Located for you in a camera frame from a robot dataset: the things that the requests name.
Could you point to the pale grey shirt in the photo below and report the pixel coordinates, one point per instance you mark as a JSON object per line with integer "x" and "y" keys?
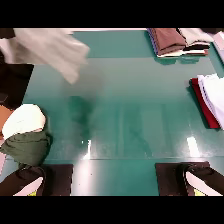
{"x": 53, "y": 50}

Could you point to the red garment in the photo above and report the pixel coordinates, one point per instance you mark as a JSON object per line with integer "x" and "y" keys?
{"x": 201, "y": 103}

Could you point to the dark green garment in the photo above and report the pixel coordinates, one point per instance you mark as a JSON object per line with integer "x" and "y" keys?
{"x": 28, "y": 148}

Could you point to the brown garment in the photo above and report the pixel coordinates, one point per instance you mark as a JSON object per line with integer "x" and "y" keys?
{"x": 168, "y": 40}

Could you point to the white folded garment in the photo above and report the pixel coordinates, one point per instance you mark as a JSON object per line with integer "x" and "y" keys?
{"x": 215, "y": 96}

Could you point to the black folded garment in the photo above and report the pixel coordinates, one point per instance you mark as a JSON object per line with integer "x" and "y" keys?
{"x": 196, "y": 47}

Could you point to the orange garment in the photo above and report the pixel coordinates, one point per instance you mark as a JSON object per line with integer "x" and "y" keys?
{"x": 4, "y": 116}

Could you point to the pale grey folded garment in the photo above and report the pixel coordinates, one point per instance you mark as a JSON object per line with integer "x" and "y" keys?
{"x": 195, "y": 35}

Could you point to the pale pink garment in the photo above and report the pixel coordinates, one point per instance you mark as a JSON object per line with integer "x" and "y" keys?
{"x": 219, "y": 45}

